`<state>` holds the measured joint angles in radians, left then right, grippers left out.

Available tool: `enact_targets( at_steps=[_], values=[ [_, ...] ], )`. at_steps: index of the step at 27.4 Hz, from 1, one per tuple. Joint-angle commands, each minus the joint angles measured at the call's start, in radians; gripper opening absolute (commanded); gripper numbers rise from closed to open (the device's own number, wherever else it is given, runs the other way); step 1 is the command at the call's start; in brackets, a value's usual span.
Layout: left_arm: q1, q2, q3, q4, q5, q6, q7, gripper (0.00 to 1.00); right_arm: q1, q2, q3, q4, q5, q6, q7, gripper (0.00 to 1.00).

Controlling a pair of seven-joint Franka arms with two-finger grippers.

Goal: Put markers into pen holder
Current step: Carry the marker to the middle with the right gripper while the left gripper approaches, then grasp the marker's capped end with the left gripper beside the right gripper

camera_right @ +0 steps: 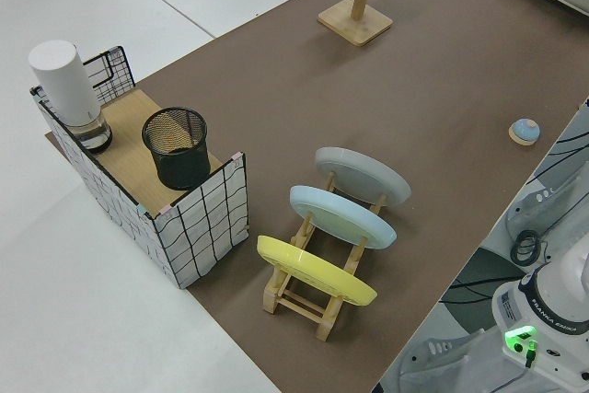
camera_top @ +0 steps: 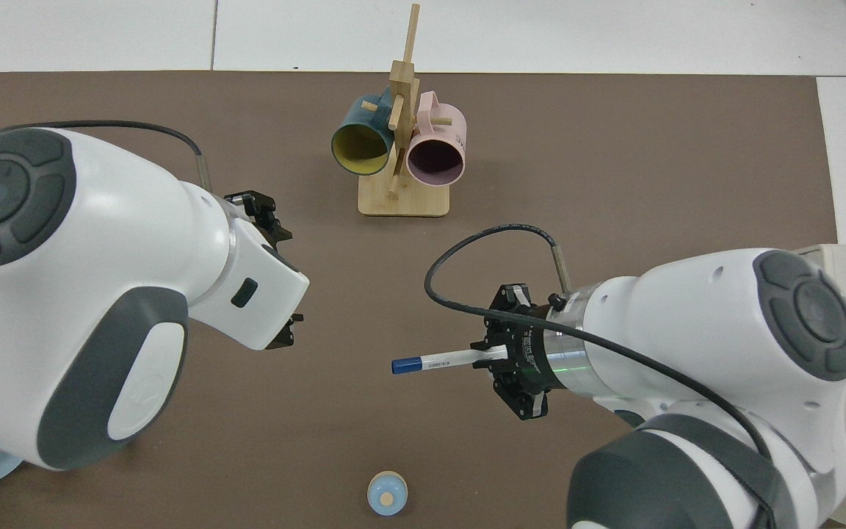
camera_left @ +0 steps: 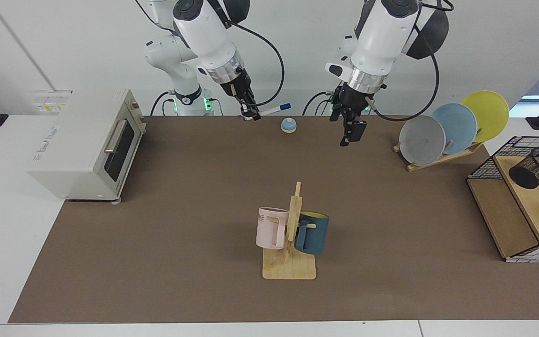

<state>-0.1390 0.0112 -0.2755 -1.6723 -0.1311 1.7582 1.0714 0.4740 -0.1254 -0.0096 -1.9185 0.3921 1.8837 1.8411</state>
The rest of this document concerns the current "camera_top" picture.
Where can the white marker with blue cap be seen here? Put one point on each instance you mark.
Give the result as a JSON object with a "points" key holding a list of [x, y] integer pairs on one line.
{"points": [[430, 361]]}

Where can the dark teal cup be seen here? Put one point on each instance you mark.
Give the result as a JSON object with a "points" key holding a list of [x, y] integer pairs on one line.
{"points": [[360, 150]]}

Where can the wooden cup stand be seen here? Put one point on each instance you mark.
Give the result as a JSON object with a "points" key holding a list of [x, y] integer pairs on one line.
{"points": [[405, 202]]}

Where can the small blue round bell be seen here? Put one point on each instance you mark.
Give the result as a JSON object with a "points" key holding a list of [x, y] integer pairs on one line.
{"points": [[388, 494]]}

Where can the pink cup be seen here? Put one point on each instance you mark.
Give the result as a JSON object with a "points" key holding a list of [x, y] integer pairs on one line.
{"points": [[434, 162]]}

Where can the brown table cloth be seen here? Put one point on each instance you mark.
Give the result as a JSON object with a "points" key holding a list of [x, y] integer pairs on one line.
{"points": [[320, 441]]}

